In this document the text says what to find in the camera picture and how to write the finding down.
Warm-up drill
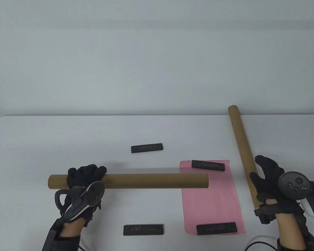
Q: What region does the person's right hand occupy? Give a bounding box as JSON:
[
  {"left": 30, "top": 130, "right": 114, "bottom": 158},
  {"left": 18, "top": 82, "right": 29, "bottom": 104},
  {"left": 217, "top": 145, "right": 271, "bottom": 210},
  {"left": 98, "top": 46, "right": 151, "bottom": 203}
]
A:
[{"left": 250, "top": 155, "right": 308, "bottom": 225}]

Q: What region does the person's left hand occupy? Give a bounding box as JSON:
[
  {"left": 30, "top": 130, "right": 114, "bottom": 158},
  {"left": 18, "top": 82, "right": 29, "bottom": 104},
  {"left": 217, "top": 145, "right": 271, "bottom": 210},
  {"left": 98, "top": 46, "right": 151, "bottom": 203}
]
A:
[{"left": 60, "top": 165, "right": 107, "bottom": 227}]

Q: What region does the brown cardboard mailing tube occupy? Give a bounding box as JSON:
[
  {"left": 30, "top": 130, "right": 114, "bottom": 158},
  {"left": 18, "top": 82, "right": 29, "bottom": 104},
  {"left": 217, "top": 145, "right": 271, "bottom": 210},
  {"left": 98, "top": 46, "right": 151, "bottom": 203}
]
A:
[
  {"left": 48, "top": 173, "right": 209, "bottom": 189},
  {"left": 228, "top": 105, "right": 262, "bottom": 210}
]

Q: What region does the black bar paperweight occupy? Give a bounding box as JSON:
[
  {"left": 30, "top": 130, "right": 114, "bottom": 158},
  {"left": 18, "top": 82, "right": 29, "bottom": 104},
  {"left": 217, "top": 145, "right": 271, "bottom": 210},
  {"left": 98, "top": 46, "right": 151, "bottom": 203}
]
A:
[
  {"left": 192, "top": 160, "right": 225, "bottom": 172},
  {"left": 123, "top": 224, "right": 164, "bottom": 236},
  {"left": 131, "top": 143, "right": 164, "bottom": 153},
  {"left": 196, "top": 222, "right": 238, "bottom": 236}
]

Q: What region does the pink paper sheet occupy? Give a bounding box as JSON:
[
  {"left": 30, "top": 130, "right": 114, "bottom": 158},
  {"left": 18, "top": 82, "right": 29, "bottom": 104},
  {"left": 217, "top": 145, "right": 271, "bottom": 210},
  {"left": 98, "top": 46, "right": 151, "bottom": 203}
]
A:
[{"left": 179, "top": 160, "right": 246, "bottom": 235}]

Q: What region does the person's left forearm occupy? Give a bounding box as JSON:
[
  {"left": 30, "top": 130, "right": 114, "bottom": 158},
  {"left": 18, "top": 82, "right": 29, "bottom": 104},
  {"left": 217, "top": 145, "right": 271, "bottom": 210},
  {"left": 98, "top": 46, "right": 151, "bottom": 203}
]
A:
[{"left": 59, "top": 221, "right": 83, "bottom": 237}]

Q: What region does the person's right forearm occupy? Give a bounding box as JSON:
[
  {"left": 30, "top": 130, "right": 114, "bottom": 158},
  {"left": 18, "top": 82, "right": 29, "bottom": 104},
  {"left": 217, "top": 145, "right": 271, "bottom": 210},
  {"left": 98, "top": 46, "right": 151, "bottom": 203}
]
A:
[{"left": 275, "top": 213, "right": 308, "bottom": 249}]

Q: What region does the gray tracking controller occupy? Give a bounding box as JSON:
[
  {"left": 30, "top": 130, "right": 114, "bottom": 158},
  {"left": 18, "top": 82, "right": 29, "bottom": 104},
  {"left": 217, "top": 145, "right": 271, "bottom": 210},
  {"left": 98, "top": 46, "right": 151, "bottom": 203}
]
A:
[
  {"left": 54, "top": 181, "right": 105, "bottom": 221},
  {"left": 278, "top": 171, "right": 314, "bottom": 217}
]

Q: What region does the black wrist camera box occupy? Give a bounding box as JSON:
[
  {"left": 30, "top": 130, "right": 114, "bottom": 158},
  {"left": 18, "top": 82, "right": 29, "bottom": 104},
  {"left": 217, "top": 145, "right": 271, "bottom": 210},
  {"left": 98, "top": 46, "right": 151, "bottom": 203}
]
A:
[
  {"left": 42, "top": 218, "right": 64, "bottom": 251},
  {"left": 305, "top": 230, "right": 314, "bottom": 251}
]

